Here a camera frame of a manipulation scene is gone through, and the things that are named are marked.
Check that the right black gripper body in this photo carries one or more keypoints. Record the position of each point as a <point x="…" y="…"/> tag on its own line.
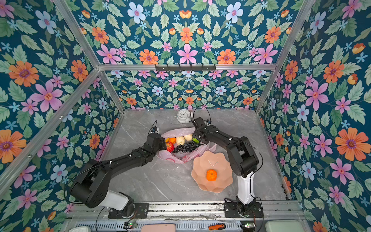
<point x="196" y="135"/>

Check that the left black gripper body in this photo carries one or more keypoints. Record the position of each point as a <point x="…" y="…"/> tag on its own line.
<point x="161" y="146"/>

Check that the fake red apple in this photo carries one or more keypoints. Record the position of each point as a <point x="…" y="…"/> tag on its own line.
<point x="170" y="147"/>

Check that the fake pale yellow fruit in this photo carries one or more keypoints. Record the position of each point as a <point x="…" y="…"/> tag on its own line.
<point x="188" y="137"/>

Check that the fake beige pear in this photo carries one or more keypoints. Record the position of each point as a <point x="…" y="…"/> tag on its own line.
<point x="180" y="140"/>

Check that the pink plastic bag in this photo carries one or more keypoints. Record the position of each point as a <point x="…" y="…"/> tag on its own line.
<point x="180" y="157"/>

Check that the pink flower-shaped bowl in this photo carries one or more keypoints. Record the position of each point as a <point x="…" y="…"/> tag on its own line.
<point x="217" y="162"/>

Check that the fake persimmon orange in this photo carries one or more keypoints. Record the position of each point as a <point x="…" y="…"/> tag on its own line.
<point x="211" y="175"/>

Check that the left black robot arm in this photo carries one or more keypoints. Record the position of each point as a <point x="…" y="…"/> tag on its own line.
<point x="91" y="186"/>

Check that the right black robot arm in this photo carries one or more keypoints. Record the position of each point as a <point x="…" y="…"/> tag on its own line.
<point x="241" y="154"/>

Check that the fake black grapes bunch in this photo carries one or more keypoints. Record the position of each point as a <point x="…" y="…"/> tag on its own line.
<point x="186" y="148"/>

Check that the white alarm clock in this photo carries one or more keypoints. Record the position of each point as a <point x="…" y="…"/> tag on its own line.
<point x="184" y="116"/>

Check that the pink box front edge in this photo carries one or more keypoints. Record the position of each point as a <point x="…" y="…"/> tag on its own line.
<point x="162" y="228"/>

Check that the small circuit board left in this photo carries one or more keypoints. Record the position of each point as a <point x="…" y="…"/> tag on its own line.
<point x="130" y="225"/>

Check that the small circuit board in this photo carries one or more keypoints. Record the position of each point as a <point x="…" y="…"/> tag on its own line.
<point x="248" y="226"/>
<point x="130" y="225"/>

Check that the small circuit board right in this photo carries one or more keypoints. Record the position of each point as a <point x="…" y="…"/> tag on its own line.
<point x="248" y="226"/>

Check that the white object front left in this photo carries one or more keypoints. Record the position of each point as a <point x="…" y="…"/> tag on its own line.
<point x="80" y="229"/>

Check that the pale green box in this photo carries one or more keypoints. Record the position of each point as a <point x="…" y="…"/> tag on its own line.
<point x="284" y="226"/>

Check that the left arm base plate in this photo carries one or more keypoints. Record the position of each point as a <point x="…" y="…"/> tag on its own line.
<point x="135" y="210"/>

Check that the black hook rail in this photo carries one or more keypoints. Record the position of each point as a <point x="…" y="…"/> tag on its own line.
<point x="180" y="68"/>

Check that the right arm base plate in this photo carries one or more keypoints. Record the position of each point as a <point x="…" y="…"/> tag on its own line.
<point x="236" y="209"/>

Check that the orange handled screwdriver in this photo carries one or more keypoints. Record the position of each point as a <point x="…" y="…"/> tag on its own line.
<point x="214" y="227"/>

